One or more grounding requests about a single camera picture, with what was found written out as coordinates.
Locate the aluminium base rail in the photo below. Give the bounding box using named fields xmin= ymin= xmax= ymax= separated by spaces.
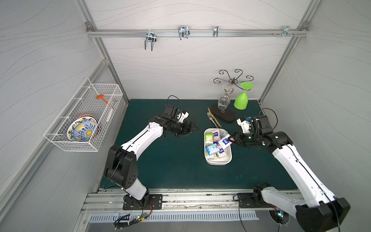
xmin=81 ymin=189 xmax=319 ymax=214

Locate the white wire basket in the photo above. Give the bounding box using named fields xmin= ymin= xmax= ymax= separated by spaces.
xmin=43 ymin=78 xmax=123 ymax=152

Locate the green white tissue pack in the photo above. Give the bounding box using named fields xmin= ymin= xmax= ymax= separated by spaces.
xmin=206 ymin=154 xmax=218 ymax=160

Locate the metal fork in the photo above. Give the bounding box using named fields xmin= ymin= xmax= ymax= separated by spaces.
xmin=207 ymin=112 xmax=218 ymax=128

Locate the green plastic wine glass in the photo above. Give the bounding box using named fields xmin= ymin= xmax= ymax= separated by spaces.
xmin=234 ymin=82 xmax=254 ymax=110

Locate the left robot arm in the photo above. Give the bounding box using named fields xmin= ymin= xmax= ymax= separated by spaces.
xmin=104 ymin=116 xmax=199 ymax=206

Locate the aluminium top rail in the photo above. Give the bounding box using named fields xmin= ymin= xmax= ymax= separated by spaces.
xmin=87 ymin=29 xmax=310 ymax=38

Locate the clear wine glass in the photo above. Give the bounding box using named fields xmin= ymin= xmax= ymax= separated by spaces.
xmin=217 ymin=87 xmax=231 ymax=111

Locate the teal cartoon tissue pack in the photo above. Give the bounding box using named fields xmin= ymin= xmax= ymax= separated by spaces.
xmin=220 ymin=130 xmax=228 ymax=137

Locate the pink white tissue pack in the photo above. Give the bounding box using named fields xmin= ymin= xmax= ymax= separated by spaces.
xmin=217 ymin=148 xmax=227 ymax=158

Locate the white oval storage box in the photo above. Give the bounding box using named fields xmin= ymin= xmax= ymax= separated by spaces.
xmin=203 ymin=128 xmax=232 ymax=166

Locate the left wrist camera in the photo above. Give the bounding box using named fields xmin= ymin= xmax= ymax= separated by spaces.
xmin=161 ymin=104 xmax=189 ymax=123

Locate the blue yellow patterned plate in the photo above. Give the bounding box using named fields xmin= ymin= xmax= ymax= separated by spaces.
xmin=66 ymin=115 xmax=98 ymax=142

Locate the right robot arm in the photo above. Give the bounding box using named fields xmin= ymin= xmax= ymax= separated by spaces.
xmin=228 ymin=131 xmax=351 ymax=232

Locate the single metal hook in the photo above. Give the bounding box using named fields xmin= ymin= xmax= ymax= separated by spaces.
xmin=213 ymin=26 xmax=219 ymax=38

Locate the double metal hook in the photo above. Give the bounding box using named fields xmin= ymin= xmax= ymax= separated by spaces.
xmin=178 ymin=26 xmax=190 ymax=40
xmin=145 ymin=32 xmax=157 ymax=51

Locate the wooden knife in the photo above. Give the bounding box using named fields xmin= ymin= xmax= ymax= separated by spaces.
xmin=208 ymin=108 xmax=222 ymax=128

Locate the pink Tempo tissue pack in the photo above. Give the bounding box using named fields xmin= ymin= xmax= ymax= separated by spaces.
xmin=212 ymin=129 xmax=221 ymax=143

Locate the light blue tissue pack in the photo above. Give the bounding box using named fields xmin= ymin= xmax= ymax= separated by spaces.
xmin=205 ymin=144 xmax=219 ymax=155

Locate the orange handled brush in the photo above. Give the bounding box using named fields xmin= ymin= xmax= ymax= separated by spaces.
xmin=96 ymin=94 xmax=114 ymax=109

